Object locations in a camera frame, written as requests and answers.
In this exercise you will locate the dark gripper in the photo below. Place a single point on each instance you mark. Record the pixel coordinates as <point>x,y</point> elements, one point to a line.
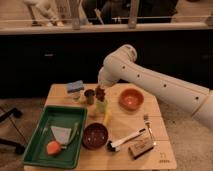
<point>100,93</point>

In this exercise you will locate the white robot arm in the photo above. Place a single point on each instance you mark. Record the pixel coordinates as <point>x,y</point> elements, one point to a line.
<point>196,100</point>

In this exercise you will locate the dark metal cup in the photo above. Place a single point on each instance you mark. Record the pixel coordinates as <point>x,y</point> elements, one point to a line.
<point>89,94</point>

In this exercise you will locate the yellow green plastic cup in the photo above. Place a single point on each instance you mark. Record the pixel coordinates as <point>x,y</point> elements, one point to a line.
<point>101,106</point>

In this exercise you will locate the blue sponge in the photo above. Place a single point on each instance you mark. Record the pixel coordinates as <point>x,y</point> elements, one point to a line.
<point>75,86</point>

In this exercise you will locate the clear glass jar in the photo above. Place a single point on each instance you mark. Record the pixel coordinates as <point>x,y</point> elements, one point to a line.
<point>75,96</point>

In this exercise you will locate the yellow banana toy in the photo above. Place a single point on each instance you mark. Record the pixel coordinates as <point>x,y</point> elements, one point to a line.
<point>107,117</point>

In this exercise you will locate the orange bowl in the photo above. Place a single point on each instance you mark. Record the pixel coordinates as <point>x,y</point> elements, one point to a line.
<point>131,99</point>

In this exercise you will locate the green plastic tray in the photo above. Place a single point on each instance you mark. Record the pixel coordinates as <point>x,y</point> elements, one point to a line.
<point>57,123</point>

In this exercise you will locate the dark red bowl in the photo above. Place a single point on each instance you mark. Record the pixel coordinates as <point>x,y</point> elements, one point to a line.
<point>95,136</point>

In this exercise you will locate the silver fork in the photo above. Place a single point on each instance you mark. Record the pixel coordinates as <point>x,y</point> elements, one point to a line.
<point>147,123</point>

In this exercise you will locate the grey cloth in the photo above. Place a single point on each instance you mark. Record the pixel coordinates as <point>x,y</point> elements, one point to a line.
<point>61,134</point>

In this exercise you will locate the green utensil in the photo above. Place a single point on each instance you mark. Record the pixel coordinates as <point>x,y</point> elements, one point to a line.
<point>72,136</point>

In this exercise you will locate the wooden block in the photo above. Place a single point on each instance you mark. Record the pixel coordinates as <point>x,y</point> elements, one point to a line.
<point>141,147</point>

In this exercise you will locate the orange carrot toy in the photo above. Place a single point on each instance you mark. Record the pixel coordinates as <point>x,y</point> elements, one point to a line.
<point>53,148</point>

